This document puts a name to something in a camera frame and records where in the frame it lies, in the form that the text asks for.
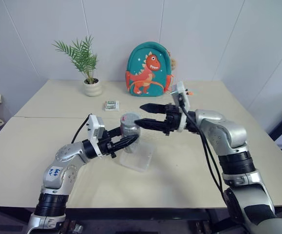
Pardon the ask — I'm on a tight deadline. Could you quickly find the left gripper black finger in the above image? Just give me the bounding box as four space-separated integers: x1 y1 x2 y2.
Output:
111 134 140 153
108 126 123 140

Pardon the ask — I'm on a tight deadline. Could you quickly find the clear plastic box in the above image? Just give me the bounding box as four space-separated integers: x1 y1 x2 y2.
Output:
117 142 156 173

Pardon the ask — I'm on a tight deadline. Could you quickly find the white ribbed plant pot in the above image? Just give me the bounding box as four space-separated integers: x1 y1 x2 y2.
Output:
82 78 103 98

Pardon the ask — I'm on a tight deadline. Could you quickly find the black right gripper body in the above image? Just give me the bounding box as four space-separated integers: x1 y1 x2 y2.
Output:
163 103 184 136

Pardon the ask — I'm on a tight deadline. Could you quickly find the grey jar lid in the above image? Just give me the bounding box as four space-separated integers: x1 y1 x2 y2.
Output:
120 112 142 128

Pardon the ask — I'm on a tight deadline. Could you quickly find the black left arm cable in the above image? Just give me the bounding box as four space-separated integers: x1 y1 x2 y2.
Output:
71 114 93 144

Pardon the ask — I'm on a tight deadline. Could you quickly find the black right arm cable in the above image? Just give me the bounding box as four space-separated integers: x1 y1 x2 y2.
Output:
179 104 225 194

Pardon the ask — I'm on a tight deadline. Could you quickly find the green potted palm plant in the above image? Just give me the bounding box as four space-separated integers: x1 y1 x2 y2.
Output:
52 35 99 85

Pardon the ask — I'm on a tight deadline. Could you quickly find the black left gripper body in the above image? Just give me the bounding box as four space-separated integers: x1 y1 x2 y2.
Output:
97 130 119 159

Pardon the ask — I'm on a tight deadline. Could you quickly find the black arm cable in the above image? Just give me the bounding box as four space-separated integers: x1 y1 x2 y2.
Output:
179 104 225 194
71 114 93 144

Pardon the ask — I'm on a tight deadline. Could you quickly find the brown plush backpack pendant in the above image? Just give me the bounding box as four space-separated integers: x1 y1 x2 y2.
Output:
167 49 178 72

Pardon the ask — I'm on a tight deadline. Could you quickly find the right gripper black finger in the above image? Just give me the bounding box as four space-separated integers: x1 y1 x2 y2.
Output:
139 103 167 115
133 118 167 131

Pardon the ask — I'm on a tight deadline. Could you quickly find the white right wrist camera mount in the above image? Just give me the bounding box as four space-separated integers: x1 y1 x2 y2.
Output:
170 81 191 134

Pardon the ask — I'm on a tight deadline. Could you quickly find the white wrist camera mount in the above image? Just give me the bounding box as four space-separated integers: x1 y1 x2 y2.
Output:
170 81 191 134
86 114 106 158

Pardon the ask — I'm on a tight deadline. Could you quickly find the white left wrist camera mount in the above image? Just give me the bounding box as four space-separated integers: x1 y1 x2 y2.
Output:
86 114 106 158

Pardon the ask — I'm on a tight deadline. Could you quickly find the black table frame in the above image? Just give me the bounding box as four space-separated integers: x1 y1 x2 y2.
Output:
0 206 231 234

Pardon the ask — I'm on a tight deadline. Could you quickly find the clear plastic jar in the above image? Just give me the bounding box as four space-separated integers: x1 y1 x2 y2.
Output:
119 122 142 154

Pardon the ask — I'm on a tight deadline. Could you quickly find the teal dinosaur backpack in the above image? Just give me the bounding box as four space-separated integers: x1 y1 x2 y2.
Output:
125 41 176 98

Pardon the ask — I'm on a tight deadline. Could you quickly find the white battery pack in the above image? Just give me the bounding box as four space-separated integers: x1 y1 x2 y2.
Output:
103 99 121 113

